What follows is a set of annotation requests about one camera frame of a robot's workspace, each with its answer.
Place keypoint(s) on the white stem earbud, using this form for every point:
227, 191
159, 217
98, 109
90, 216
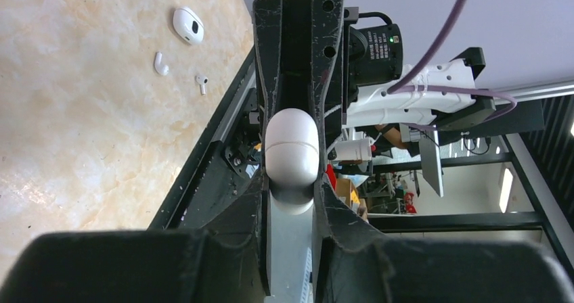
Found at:
160, 67
202, 80

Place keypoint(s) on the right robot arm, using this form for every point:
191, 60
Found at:
440, 97

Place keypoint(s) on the white open earbud case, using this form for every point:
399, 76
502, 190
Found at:
188, 25

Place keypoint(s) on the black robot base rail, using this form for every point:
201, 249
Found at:
219, 168

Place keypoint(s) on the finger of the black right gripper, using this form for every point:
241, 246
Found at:
326, 81
268, 35

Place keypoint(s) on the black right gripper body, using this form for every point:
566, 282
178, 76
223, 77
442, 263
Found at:
372, 51

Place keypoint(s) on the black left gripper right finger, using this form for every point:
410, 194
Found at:
355, 262

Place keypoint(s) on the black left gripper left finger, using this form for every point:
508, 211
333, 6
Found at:
223, 261

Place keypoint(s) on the white oval charging case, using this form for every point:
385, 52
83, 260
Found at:
291, 151

